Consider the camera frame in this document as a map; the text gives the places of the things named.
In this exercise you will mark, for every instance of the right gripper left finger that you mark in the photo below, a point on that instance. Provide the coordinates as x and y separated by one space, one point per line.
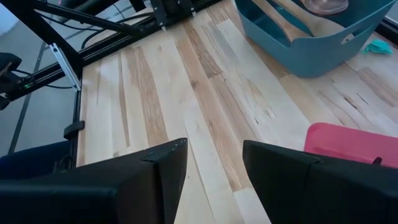
93 196

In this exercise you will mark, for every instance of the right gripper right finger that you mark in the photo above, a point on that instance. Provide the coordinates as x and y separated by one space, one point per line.
326 193

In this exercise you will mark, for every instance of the slotted wooden spatula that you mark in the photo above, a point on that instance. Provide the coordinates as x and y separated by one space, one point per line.
326 26

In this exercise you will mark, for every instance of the light wooden spork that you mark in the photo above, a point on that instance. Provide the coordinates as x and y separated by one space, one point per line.
273 18

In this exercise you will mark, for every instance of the red plastic tray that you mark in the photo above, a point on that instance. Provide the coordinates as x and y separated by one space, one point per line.
342 143

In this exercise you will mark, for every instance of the teal plastic bin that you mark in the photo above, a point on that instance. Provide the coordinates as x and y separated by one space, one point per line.
311 59

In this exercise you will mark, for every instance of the teal scrap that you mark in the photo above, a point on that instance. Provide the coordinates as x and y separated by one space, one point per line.
377 46

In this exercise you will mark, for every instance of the silver metal bracket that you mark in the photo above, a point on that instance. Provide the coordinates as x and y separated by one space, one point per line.
66 68

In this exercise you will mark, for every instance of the black aluminium table frame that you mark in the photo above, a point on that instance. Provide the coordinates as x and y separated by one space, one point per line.
40 28

